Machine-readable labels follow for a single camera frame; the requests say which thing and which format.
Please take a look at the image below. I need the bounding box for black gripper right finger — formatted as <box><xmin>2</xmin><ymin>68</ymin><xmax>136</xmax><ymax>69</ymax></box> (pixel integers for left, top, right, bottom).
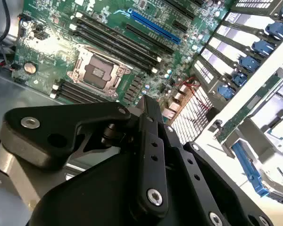
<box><xmin>158</xmin><ymin>103</ymin><xmax>274</xmax><ymax>226</ymax></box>

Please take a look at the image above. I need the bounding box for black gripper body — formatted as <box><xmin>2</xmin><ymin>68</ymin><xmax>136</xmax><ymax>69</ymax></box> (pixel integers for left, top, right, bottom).
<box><xmin>25</xmin><ymin>150</ymin><xmax>205</xmax><ymax>226</ymax></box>

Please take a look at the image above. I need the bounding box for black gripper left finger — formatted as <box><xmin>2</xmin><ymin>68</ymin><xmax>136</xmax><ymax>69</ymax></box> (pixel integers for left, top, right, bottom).
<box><xmin>1</xmin><ymin>94</ymin><xmax>170</xmax><ymax>218</ymax></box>

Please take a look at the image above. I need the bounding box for Nvidia graphics card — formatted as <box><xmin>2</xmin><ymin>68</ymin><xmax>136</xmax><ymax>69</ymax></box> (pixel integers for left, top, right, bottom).
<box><xmin>213</xmin><ymin>67</ymin><xmax>283</xmax><ymax>143</ymax></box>

